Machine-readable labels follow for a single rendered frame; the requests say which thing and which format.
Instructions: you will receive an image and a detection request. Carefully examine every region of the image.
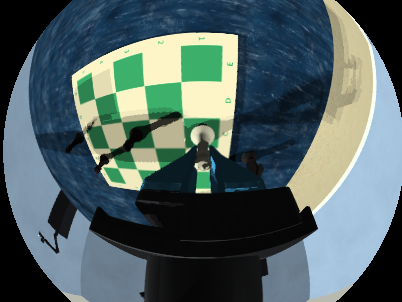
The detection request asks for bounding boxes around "white chess queen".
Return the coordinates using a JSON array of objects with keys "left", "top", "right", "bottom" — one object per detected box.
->
[{"left": 191, "top": 124, "right": 215, "bottom": 172}]

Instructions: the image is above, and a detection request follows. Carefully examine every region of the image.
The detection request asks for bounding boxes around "green and cream chessboard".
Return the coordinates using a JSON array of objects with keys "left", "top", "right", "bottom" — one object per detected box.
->
[{"left": 72, "top": 33, "right": 238, "bottom": 190}]

